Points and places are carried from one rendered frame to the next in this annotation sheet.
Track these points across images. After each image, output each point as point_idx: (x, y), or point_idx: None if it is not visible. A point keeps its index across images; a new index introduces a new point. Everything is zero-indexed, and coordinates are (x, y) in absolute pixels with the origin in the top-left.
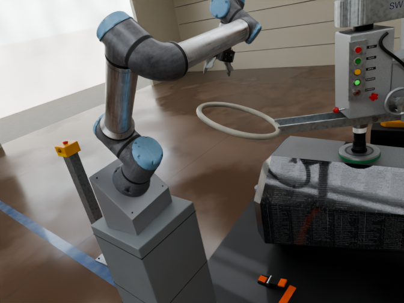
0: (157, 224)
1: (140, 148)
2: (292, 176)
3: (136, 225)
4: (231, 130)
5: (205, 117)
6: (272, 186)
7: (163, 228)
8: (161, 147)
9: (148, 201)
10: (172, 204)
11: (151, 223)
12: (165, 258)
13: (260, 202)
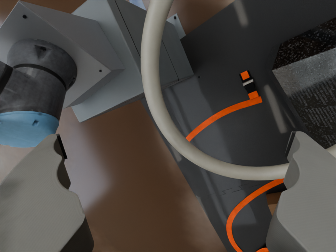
0: (100, 101)
1: (1, 139)
2: None
3: (74, 104)
4: (188, 159)
5: (150, 91)
6: (307, 73)
7: (104, 111)
8: (44, 129)
9: (80, 91)
10: (123, 76)
11: (95, 94)
12: (118, 107)
13: (274, 68)
